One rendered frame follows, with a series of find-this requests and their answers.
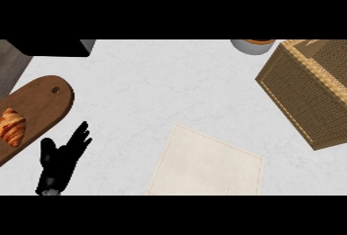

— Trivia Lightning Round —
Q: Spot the brown wicker basket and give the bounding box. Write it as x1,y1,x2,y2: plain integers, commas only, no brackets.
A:
253,39,347,151

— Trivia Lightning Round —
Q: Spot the brown wooden cutting board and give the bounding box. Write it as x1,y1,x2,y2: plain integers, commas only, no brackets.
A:
0,74,75,168

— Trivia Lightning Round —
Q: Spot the golden croissant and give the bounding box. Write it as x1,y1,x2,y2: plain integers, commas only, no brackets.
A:
0,107,26,149

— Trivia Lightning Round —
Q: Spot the black appliance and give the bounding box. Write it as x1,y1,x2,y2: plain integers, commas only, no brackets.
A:
5,39,97,58

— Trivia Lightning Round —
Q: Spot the cream fabric placemat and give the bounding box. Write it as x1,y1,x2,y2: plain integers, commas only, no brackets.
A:
144,122,265,196

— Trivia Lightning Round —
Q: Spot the grey cup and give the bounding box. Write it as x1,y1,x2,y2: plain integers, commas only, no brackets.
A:
228,39,276,56

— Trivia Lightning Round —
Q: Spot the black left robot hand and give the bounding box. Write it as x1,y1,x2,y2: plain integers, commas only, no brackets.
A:
33,120,92,196

